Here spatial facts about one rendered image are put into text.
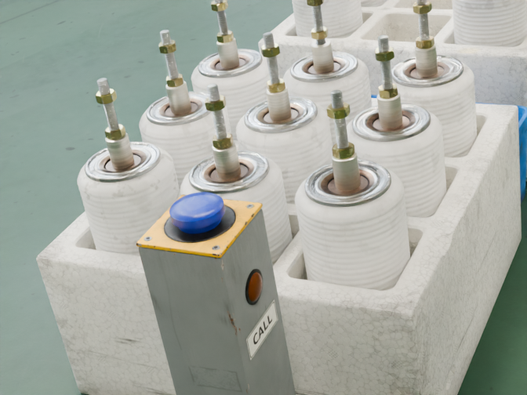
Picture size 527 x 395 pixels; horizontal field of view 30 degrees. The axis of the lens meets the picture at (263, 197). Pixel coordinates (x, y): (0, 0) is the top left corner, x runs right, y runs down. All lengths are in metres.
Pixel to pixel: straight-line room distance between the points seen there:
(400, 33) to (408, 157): 0.54
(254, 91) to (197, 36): 0.88
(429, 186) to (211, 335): 0.31
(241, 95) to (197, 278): 0.45
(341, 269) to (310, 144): 0.17
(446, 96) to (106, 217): 0.36
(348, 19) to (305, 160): 0.44
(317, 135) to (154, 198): 0.17
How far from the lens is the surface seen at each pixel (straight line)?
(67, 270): 0.98
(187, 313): 0.73
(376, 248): 0.85
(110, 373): 1.05
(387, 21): 1.44
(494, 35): 1.30
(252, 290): 0.72
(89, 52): 2.02
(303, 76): 1.08
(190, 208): 0.71
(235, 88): 1.11
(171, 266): 0.71
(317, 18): 1.07
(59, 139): 1.68
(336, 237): 0.84
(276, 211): 0.90
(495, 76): 1.28
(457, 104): 1.03
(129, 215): 0.95
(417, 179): 0.94
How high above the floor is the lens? 0.68
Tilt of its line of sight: 30 degrees down
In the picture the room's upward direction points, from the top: 10 degrees counter-clockwise
